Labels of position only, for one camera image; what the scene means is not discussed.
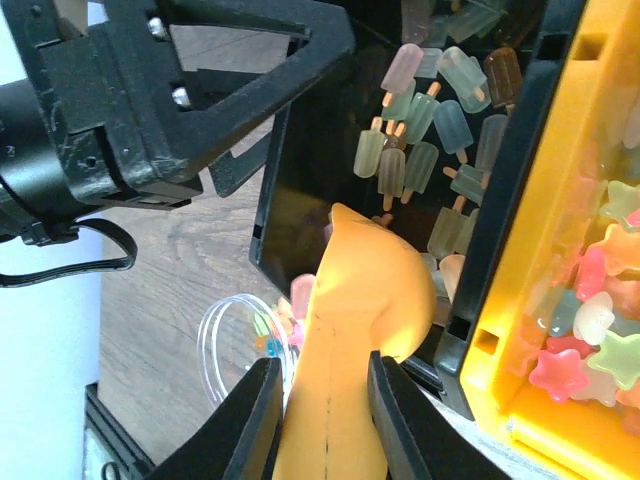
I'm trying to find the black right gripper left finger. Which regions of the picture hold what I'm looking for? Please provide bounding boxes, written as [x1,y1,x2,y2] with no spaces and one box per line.
[147,358,284,479]

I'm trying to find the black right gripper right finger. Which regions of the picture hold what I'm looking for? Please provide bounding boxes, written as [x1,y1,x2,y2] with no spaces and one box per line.
[367,351,508,480]

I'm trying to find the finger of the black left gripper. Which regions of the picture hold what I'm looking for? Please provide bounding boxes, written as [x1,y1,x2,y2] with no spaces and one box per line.
[208,132,271,198]
[154,1,355,173]

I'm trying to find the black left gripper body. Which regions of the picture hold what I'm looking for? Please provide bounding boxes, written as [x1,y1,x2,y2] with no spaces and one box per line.
[1,1,202,210]

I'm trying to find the clear plastic cup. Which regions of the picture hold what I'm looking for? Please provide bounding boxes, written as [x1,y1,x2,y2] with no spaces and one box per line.
[197,293,305,408]

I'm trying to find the black bin with popsicle candies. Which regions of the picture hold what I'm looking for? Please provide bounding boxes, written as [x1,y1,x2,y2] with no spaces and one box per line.
[250,1,585,418]

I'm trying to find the orange plastic scoop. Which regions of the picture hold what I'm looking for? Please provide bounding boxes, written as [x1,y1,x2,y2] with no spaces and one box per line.
[273,204,436,479]

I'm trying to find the yellow bin with star candies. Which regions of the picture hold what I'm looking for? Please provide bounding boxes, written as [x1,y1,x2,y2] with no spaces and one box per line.
[435,1,639,479]

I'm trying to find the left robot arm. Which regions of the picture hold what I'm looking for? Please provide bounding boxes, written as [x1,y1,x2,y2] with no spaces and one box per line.
[1,1,355,288]

